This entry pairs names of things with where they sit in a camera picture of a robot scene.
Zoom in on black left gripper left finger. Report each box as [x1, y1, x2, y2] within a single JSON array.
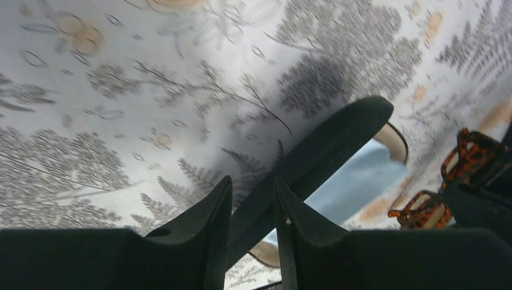
[[1, 176, 232, 289]]

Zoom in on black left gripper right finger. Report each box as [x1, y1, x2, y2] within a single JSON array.
[[274, 179, 511, 289]]

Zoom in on black glasses case tan lining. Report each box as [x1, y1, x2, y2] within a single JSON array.
[[226, 95, 409, 269]]

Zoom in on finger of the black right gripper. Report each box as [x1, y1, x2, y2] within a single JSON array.
[[441, 127, 512, 245]]

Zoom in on light blue cleaning cloth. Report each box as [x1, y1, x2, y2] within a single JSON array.
[[264, 138, 411, 247]]

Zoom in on brown tortoiseshell sunglasses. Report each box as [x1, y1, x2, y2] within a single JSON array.
[[388, 128, 511, 230]]

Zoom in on floral patterned table mat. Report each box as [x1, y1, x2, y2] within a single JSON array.
[[1, 1, 511, 289]]

